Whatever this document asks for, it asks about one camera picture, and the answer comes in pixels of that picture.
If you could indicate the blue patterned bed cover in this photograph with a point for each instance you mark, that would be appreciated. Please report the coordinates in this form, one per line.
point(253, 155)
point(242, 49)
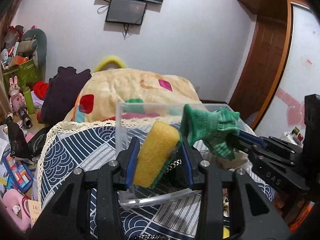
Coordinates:
point(88, 146)

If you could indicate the pink plush cushion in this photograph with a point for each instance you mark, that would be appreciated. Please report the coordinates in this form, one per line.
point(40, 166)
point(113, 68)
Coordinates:
point(16, 205)

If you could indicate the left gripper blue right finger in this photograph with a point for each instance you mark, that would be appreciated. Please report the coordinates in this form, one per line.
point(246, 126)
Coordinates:
point(187, 167)

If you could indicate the clear plastic storage bin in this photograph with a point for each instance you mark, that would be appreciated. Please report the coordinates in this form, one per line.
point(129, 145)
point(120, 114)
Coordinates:
point(136, 120)

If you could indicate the grey green plush toy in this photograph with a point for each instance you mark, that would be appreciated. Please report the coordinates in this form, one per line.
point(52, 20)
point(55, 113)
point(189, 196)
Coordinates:
point(34, 42)

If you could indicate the green cardboard box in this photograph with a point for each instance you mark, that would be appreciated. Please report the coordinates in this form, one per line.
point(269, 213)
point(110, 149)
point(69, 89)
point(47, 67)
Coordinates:
point(27, 74)

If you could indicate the wooden door frame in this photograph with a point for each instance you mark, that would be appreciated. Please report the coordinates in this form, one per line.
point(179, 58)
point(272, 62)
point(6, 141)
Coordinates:
point(266, 58)

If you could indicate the beige fluffy blanket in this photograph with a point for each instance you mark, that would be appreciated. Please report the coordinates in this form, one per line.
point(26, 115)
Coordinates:
point(98, 98)

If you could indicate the dark purple clothing pile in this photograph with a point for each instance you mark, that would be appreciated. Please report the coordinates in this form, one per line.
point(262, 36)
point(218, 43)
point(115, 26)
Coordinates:
point(62, 93)

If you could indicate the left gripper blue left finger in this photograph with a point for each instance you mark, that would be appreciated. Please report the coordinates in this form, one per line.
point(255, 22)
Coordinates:
point(132, 152)

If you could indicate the green cylinder bottle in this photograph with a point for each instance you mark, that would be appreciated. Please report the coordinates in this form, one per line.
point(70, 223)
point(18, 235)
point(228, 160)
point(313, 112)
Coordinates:
point(28, 100)

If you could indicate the pink rabbit toy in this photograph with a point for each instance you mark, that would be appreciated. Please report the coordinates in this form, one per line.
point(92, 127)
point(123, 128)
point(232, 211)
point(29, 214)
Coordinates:
point(16, 98)

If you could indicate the visible finger of the right gripper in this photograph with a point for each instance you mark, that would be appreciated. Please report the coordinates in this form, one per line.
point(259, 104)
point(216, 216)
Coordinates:
point(247, 143)

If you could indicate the colourful block puzzle box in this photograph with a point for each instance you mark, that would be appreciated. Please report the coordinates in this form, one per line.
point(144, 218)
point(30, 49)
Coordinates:
point(19, 172)

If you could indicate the yellow green sponge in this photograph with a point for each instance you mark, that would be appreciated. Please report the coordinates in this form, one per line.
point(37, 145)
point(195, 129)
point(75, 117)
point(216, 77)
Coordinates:
point(155, 153)

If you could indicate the red plush item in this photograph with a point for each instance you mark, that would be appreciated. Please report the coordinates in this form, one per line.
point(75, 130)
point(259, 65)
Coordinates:
point(40, 89)

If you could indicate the green knitted glove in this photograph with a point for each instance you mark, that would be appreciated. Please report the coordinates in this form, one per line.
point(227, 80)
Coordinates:
point(210, 127)

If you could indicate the small wall monitor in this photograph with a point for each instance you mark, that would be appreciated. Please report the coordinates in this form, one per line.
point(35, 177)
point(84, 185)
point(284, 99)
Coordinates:
point(126, 12)

